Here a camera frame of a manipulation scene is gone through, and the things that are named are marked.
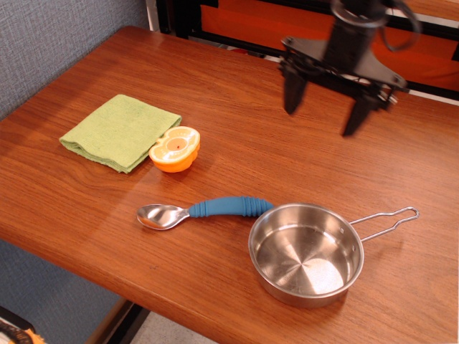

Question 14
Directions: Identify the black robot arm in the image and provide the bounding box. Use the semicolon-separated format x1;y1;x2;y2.
279;1;407;136

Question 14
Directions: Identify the spoon with blue handle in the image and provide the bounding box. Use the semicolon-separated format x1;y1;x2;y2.
136;196;274;230

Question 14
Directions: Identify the orange object at floor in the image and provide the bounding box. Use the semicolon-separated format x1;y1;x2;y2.
20;331;46;344

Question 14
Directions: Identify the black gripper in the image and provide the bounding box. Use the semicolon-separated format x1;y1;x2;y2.
280;14;407;136

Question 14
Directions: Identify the orange toy fruit half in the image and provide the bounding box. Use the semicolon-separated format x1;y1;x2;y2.
148;126;201;173

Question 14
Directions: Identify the green folded towel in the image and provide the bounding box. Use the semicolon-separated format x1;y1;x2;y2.
60;95;181;173

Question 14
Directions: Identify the stainless steel pot with handle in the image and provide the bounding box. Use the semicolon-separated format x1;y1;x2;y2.
248;203;420;308

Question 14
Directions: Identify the black metal frame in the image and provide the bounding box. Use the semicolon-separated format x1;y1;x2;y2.
153;1;458;100

